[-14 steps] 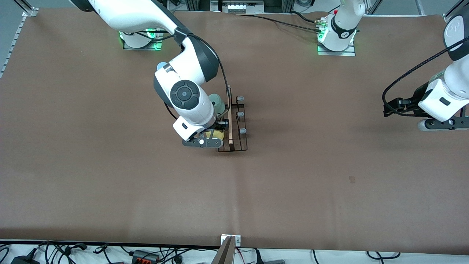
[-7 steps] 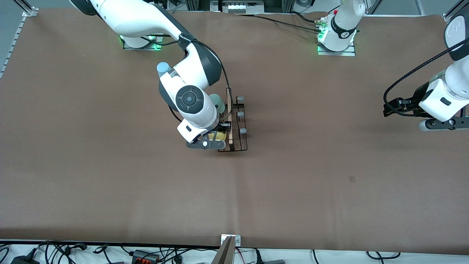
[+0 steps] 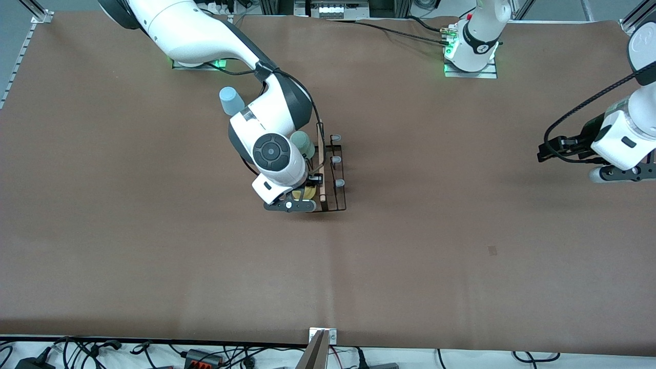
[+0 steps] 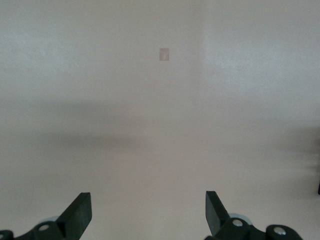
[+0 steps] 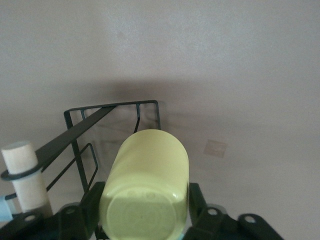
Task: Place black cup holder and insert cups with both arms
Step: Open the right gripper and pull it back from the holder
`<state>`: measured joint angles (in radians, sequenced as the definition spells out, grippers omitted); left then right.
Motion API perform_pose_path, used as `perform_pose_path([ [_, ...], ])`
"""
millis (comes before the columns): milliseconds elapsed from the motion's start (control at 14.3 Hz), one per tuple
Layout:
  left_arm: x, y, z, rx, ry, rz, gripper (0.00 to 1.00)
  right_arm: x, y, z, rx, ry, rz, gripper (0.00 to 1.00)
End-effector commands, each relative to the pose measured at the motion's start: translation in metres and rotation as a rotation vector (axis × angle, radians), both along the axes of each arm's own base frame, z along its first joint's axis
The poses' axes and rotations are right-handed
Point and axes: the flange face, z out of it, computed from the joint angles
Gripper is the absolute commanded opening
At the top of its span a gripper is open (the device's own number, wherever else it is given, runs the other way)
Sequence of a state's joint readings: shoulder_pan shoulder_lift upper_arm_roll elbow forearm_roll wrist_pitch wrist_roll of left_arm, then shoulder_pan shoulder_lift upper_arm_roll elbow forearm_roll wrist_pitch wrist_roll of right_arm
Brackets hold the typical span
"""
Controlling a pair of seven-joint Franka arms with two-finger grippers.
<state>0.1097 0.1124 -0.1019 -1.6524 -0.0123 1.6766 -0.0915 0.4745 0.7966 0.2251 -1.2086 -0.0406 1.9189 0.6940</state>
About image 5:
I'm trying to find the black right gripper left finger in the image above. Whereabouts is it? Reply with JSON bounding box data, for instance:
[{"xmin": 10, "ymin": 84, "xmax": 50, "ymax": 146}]
[{"xmin": 0, "ymin": 181, "xmax": 106, "ymax": 240}]

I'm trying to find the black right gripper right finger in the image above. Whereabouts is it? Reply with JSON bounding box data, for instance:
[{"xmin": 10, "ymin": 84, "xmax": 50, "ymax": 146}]
[{"xmin": 186, "ymin": 182, "xmax": 285, "ymax": 240}]

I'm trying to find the black wire cup holder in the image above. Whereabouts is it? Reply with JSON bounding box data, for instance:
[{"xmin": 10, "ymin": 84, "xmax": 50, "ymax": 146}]
[{"xmin": 0, "ymin": 99, "xmax": 161, "ymax": 240}]

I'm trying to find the yellow cup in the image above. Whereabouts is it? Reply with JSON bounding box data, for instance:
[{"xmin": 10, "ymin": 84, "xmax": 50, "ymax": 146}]
[{"xmin": 99, "ymin": 129, "xmax": 190, "ymax": 240}]

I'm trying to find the brown tape square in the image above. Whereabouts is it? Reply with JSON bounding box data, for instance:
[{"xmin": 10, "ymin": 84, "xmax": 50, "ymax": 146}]
[{"xmin": 204, "ymin": 140, "xmax": 226, "ymax": 157}]

